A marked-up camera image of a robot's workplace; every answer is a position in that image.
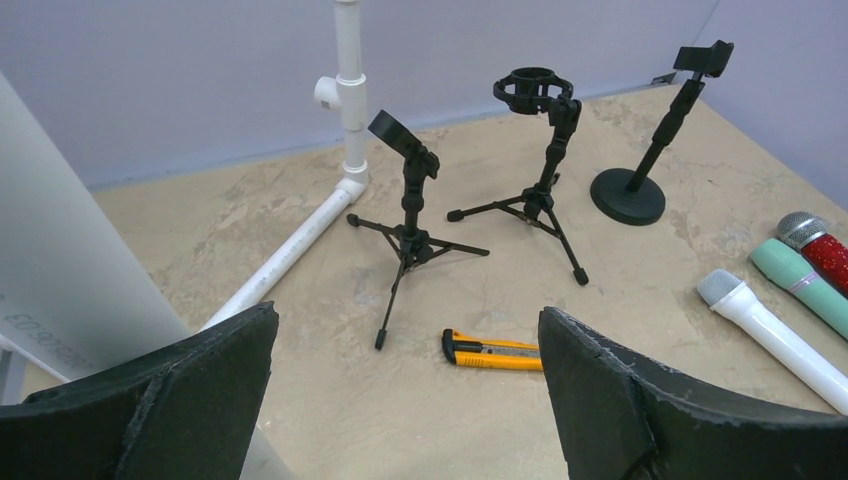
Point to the yellow utility knife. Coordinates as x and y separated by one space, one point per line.
466 351

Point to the black round-base mic stand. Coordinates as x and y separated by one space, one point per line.
631 197

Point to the black tripod stand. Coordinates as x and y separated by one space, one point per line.
412 245
532 91

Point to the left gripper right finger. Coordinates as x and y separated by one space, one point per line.
622 415

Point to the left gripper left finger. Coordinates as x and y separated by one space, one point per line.
185 411

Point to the red glitter microphone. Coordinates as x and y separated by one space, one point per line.
809 235

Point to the teal toy microphone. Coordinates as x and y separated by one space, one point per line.
789 270

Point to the white microphone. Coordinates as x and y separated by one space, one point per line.
732 298

